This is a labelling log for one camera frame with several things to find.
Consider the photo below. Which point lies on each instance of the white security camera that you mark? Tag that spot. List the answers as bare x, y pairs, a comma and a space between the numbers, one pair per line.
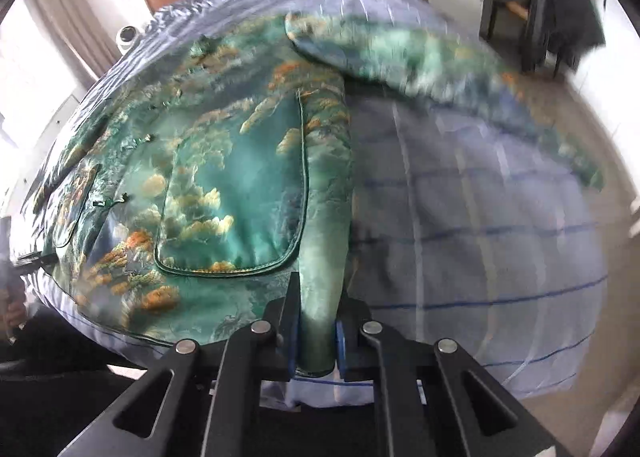
127, 37

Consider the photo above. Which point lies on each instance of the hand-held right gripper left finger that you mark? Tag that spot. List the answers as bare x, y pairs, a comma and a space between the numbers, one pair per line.
287, 327

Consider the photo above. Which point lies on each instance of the person's left hand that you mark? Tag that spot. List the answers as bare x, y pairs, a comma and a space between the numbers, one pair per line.
11, 309

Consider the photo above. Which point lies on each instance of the black garment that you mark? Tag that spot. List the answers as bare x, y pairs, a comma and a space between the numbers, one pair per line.
570, 7

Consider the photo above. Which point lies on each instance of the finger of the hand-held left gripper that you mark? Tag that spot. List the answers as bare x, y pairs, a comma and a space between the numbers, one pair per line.
35, 261

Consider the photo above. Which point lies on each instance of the blue checked bed blanket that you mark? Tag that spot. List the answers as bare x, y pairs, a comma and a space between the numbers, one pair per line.
450, 237

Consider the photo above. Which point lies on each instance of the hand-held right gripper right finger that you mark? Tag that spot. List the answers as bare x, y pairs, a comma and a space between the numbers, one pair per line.
342, 344

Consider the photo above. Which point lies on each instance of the wooden chair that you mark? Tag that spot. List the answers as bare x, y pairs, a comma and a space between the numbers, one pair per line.
532, 22

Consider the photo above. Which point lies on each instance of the green floral pillow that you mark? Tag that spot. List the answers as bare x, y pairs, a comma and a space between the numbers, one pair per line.
225, 187

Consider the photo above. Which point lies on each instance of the beige curtain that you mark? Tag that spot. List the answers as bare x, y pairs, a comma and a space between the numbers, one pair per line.
65, 22

